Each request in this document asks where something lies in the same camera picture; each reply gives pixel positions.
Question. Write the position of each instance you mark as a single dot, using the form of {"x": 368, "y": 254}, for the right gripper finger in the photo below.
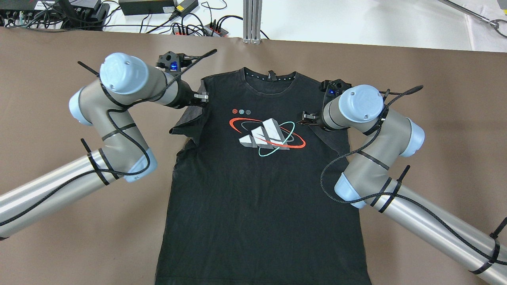
{"x": 306, "y": 119}

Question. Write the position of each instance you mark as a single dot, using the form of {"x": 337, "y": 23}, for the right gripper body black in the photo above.
{"x": 318, "y": 119}

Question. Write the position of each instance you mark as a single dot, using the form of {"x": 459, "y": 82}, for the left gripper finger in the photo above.
{"x": 202, "y": 97}

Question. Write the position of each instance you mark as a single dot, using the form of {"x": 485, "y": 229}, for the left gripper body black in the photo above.
{"x": 185, "y": 96}

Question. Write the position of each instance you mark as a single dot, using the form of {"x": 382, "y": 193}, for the black graphic t-shirt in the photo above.
{"x": 246, "y": 206}

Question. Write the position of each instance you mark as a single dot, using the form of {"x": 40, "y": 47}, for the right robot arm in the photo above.
{"x": 367, "y": 180}

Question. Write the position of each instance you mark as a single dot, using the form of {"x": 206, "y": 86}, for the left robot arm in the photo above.
{"x": 122, "y": 81}

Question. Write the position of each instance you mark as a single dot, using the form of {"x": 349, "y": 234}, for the red black power strip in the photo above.
{"x": 197, "y": 30}

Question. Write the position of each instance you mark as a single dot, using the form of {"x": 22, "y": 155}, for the black power adapter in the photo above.
{"x": 144, "y": 7}

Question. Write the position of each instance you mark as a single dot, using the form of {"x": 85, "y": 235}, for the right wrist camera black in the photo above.
{"x": 334, "y": 88}

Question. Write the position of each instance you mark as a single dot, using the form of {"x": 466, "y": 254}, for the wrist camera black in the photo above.
{"x": 334, "y": 88}
{"x": 172, "y": 62}

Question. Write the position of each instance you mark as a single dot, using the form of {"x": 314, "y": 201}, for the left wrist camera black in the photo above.
{"x": 172, "y": 62}

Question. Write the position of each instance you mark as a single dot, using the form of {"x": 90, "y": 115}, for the aluminium frame post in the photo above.
{"x": 252, "y": 21}

